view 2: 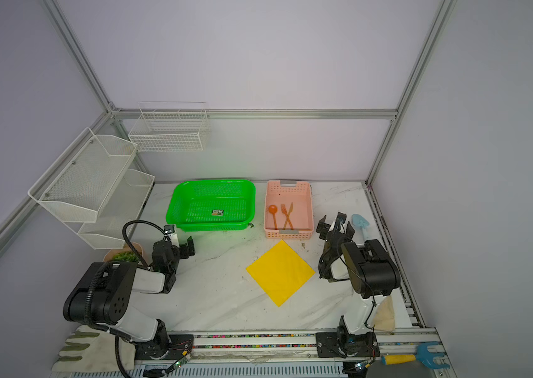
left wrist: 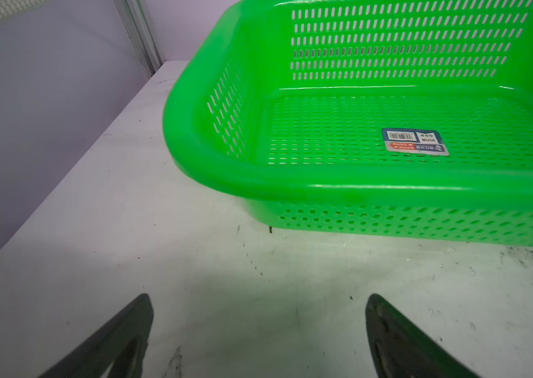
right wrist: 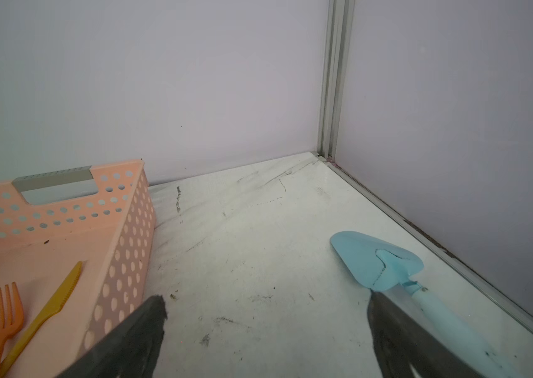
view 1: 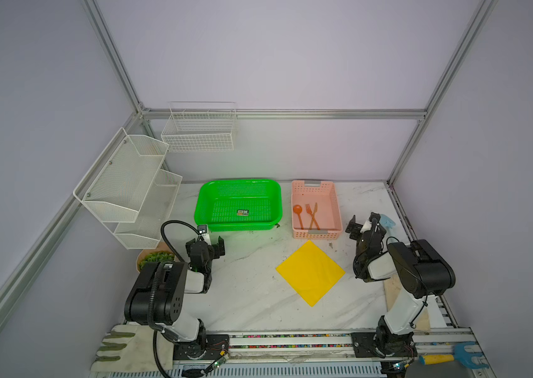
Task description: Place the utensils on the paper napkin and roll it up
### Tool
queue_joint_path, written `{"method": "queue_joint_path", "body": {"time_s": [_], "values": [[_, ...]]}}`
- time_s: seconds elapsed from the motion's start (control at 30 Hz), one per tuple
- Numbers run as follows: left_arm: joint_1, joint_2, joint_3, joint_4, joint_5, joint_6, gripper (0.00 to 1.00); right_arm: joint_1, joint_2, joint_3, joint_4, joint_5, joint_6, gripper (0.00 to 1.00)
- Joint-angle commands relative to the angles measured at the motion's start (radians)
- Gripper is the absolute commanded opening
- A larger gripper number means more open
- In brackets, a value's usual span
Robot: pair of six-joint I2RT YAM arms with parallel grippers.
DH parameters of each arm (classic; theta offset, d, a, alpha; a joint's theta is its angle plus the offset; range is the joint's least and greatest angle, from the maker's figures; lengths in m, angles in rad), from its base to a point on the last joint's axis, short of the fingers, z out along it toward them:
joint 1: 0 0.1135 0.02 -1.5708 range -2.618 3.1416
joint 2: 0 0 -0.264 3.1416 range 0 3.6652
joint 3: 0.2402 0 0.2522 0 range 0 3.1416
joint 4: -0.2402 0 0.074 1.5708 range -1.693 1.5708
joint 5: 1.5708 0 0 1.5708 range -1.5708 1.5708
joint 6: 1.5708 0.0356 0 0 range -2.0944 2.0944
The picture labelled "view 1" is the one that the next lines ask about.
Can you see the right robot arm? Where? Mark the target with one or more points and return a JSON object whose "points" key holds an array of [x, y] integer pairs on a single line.
{"points": [[423, 275]]}

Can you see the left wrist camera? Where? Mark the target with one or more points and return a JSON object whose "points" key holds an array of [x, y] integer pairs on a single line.
{"points": [[204, 234]]}

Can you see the white wire basket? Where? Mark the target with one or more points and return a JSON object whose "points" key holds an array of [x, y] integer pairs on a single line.
{"points": [[201, 127]]}

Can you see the blue yellow hand rake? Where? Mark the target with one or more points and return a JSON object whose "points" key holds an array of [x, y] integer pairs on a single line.
{"points": [[468, 359]]}

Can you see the green plastic basket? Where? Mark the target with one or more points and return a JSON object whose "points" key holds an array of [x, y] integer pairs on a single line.
{"points": [[239, 205]]}

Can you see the pink plastic basket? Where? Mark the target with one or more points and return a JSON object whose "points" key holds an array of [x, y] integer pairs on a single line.
{"points": [[328, 216]]}

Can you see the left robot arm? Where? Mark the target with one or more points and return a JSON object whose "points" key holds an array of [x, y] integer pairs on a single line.
{"points": [[156, 300]]}

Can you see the yellow paper napkin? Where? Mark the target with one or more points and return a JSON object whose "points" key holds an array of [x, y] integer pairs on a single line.
{"points": [[310, 272]]}

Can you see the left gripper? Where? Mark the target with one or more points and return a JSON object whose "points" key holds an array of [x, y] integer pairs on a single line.
{"points": [[217, 249]]}

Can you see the orange plastic spoon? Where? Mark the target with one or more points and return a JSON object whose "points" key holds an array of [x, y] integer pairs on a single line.
{"points": [[297, 210]]}

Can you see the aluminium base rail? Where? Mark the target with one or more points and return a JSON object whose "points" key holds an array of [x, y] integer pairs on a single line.
{"points": [[307, 354]]}

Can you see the orange plastic fork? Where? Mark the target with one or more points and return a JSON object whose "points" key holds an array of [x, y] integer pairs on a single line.
{"points": [[312, 210]]}

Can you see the green-striped white glove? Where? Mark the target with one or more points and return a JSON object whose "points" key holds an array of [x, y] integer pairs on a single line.
{"points": [[127, 348]]}

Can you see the light blue garden trowel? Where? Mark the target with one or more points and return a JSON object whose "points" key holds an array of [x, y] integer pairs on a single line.
{"points": [[387, 222]]}

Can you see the white mesh two-tier shelf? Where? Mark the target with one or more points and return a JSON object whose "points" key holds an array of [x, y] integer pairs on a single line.
{"points": [[130, 191]]}

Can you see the beige work glove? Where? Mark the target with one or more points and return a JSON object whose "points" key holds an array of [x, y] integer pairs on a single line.
{"points": [[392, 288]]}

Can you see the potted green succulent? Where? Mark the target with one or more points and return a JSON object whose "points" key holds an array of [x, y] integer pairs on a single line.
{"points": [[153, 256]]}

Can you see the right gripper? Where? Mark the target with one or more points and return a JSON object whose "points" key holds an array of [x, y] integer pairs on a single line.
{"points": [[354, 228]]}

